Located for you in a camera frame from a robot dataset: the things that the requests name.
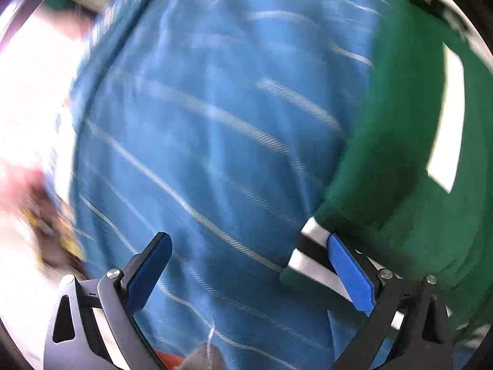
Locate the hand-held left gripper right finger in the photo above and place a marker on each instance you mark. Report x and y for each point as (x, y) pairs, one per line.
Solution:
(350, 273)

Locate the blue striped plaid bed sheet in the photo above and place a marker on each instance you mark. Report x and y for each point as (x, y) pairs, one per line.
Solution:
(192, 142)

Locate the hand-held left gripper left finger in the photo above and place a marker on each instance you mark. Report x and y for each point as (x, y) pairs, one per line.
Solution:
(148, 273)

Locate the green pants with striped cuffs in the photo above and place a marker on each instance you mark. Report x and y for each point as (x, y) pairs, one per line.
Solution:
(385, 142)

